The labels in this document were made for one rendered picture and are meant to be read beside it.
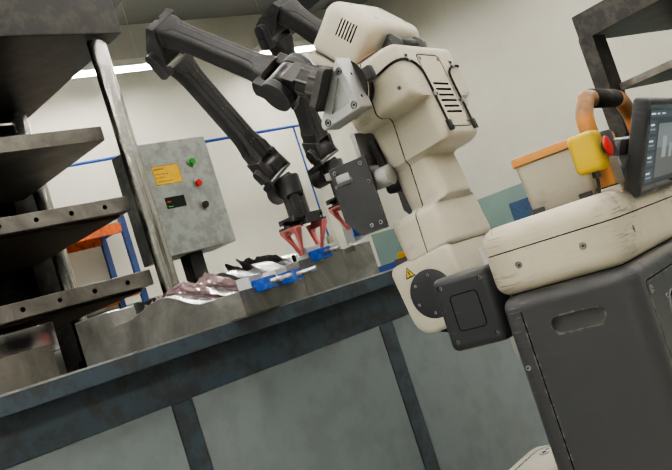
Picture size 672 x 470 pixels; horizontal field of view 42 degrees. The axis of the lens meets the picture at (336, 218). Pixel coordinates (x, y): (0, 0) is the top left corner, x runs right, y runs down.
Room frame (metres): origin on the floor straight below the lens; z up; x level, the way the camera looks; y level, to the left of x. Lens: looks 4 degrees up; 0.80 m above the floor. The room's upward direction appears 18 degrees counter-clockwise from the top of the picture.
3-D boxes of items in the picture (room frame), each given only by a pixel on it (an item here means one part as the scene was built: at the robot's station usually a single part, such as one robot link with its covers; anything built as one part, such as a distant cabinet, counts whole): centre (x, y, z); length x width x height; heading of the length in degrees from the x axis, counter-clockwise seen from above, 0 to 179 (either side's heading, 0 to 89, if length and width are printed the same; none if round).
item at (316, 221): (2.20, 0.07, 0.95); 0.07 x 0.07 x 0.09; 43
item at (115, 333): (2.09, 0.40, 0.85); 0.50 x 0.26 x 0.11; 61
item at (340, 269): (2.40, 0.20, 0.87); 0.50 x 0.26 x 0.14; 44
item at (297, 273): (2.01, 0.13, 0.85); 0.13 x 0.05 x 0.05; 61
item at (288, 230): (2.17, 0.10, 0.95); 0.07 x 0.07 x 0.09; 43
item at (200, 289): (2.09, 0.39, 0.90); 0.26 x 0.18 x 0.08; 61
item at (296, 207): (2.19, 0.09, 1.02); 0.10 x 0.07 x 0.07; 133
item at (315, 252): (2.16, 0.06, 0.89); 0.13 x 0.05 x 0.05; 43
